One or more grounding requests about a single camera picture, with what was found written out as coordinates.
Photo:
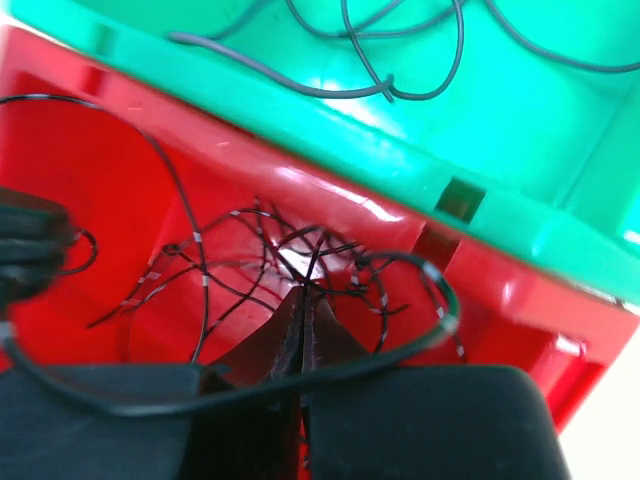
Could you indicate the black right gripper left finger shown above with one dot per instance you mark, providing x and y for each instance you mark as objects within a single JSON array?
[{"x": 46, "y": 435}]

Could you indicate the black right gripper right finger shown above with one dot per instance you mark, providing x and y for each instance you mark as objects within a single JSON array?
[{"x": 434, "y": 422}]

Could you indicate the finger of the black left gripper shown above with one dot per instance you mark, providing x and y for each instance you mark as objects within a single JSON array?
[{"x": 35, "y": 235}]

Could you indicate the red plastic bin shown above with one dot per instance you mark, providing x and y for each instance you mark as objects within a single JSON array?
[{"x": 198, "y": 226}]

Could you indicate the green plastic bin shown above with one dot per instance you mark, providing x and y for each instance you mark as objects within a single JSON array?
[{"x": 515, "y": 121}]

